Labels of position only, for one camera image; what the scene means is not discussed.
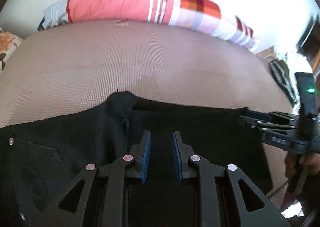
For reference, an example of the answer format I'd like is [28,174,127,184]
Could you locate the black denim pants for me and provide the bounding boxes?
[1,91,273,226]

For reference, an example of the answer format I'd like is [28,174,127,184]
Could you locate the right hand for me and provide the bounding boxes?
[285,153,320,178]

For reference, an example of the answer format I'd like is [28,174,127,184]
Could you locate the green white striped garment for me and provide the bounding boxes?
[269,59,298,107]

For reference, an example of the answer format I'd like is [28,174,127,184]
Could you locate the beige houndstooth bed sheet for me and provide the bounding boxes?
[0,18,298,208]

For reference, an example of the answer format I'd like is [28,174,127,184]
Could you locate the pink striped patchwork blanket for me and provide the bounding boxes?
[37,0,257,50]

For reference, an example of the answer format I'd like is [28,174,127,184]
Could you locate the floral orange pillow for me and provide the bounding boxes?
[0,28,24,71]

